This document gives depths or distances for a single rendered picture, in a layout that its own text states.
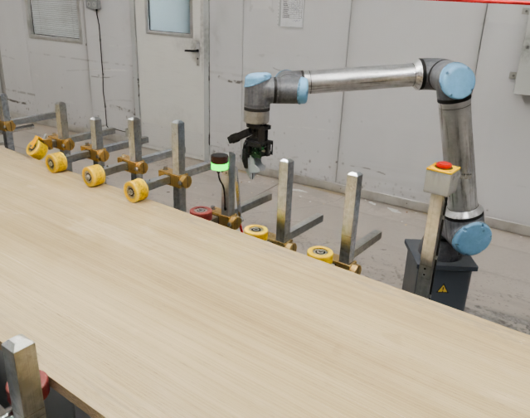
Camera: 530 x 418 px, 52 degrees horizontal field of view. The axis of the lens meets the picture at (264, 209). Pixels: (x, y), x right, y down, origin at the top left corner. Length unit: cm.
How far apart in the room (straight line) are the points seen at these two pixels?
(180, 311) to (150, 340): 13
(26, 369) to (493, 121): 383
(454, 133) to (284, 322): 104
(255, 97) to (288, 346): 92
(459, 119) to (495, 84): 223
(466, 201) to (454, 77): 47
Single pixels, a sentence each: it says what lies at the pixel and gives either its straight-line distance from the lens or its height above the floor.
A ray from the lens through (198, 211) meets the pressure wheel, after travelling 196.
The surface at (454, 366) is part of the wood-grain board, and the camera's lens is 131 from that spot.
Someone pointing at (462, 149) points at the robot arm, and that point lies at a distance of 211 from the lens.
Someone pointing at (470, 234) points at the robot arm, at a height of 81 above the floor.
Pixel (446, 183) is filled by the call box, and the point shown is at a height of 119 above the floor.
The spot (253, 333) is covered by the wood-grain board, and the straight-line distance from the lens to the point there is 132.
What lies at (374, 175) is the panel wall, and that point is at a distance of 467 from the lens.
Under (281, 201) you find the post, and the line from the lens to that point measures 183.
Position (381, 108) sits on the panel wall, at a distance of 453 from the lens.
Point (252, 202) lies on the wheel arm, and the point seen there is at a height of 86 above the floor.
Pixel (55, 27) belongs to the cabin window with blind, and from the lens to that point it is 681.
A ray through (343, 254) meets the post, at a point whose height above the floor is 88.
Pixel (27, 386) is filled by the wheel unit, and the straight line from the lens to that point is 95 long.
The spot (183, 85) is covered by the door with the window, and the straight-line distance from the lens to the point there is 554.
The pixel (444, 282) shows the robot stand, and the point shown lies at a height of 52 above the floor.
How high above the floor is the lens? 166
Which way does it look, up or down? 22 degrees down
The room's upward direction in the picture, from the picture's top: 2 degrees clockwise
